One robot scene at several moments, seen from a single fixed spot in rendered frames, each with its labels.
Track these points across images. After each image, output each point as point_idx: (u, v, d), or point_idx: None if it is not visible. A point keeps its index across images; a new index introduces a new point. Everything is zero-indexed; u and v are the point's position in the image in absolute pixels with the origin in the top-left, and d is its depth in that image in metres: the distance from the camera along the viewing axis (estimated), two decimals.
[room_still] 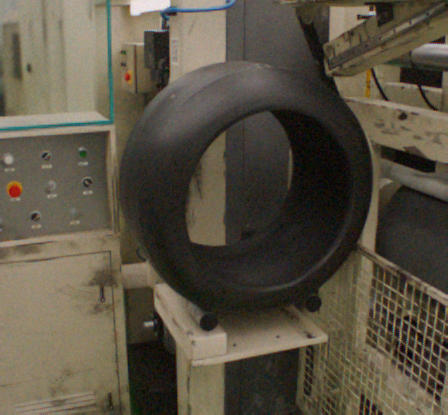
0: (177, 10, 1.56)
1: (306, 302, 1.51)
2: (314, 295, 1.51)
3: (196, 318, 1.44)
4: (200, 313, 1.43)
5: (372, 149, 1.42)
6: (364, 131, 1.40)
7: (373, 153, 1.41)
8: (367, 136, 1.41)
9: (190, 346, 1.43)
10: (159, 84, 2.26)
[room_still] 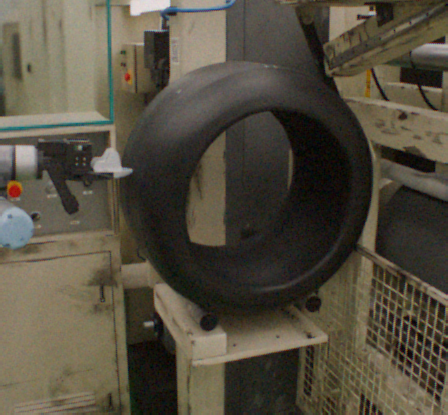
0: (177, 10, 1.56)
1: (306, 308, 1.51)
2: (309, 297, 1.51)
3: (196, 320, 1.44)
4: (199, 314, 1.43)
5: (373, 155, 1.43)
6: (367, 137, 1.41)
7: (375, 159, 1.42)
8: (369, 142, 1.42)
9: (190, 346, 1.43)
10: (159, 84, 2.26)
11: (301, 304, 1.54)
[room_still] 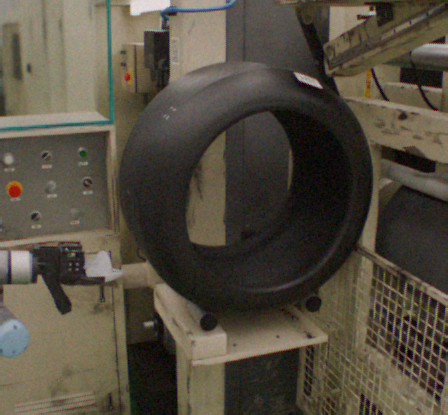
0: (177, 10, 1.56)
1: (311, 311, 1.52)
2: (305, 304, 1.51)
3: (207, 309, 1.44)
4: (213, 313, 1.44)
5: (317, 83, 1.33)
6: (298, 78, 1.31)
7: (321, 87, 1.32)
8: (304, 78, 1.32)
9: (190, 346, 1.43)
10: (159, 84, 2.26)
11: None
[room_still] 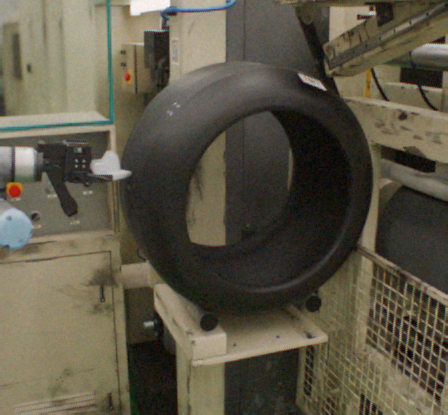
0: (177, 10, 1.56)
1: (315, 310, 1.52)
2: (305, 308, 1.52)
3: (204, 309, 1.44)
4: (212, 311, 1.44)
5: (321, 85, 1.33)
6: (302, 79, 1.31)
7: (325, 89, 1.32)
8: (308, 79, 1.32)
9: (190, 346, 1.43)
10: (159, 84, 2.26)
11: None
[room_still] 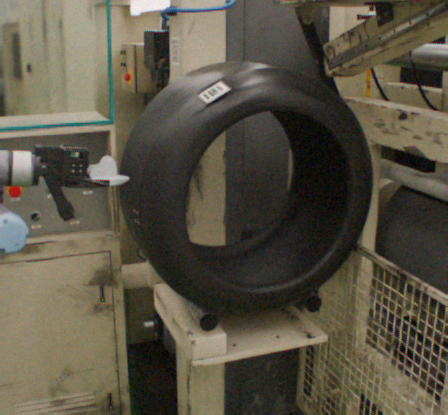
0: (177, 10, 1.56)
1: (321, 302, 1.52)
2: (313, 310, 1.53)
3: None
4: None
5: (223, 88, 1.25)
6: (204, 101, 1.25)
7: (229, 89, 1.25)
8: (209, 94, 1.25)
9: (190, 346, 1.43)
10: (159, 84, 2.26)
11: None
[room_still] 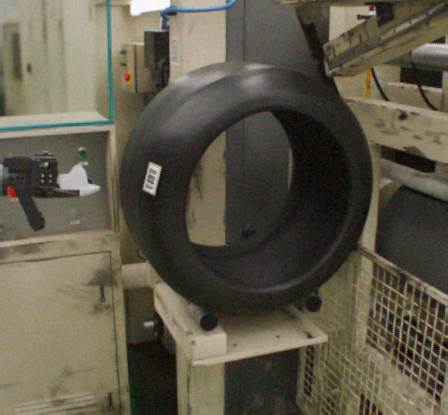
0: (177, 10, 1.56)
1: (312, 296, 1.51)
2: (319, 299, 1.52)
3: None
4: (197, 322, 1.43)
5: (155, 169, 1.25)
6: (150, 192, 1.26)
7: (160, 168, 1.24)
8: (149, 183, 1.26)
9: (190, 346, 1.43)
10: (159, 84, 2.26)
11: None
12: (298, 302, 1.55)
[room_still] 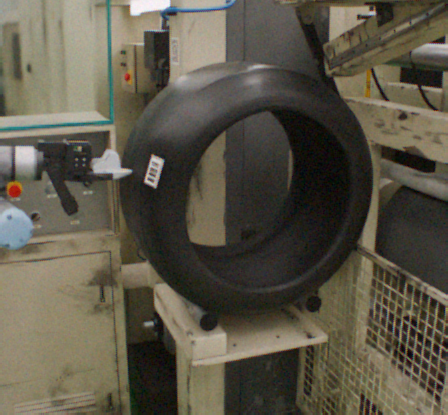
0: (177, 10, 1.56)
1: (307, 300, 1.51)
2: (316, 295, 1.52)
3: None
4: (198, 325, 1.44)
5: (158, 162, 1.25)
6: (152, 185, 1.26)
7: (162, 161, 1.24)
8: (151, 176, 1.26)
9: (190, 346, 1.43)
10: (159, 84, 2.26)
11: None
12: (302, 305, 1.56)
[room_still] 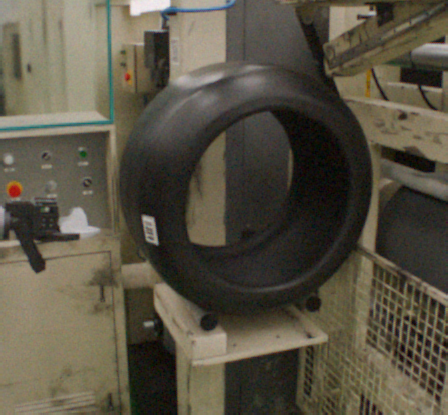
0: (177, 10, 1.56)
1: (306, 302, 1.51)
2: (314, 295, 1.52)
3: (213, 312, 1.45)
4: None
5: (149, 221, 1.27)
6: (154, 242, 1.29)
7: (153, 219, 1.26)
8: (149, 234, 1.29)
9: (190, 346, 1.43)
10: (159, 84, 2.26)
11: None
12: None
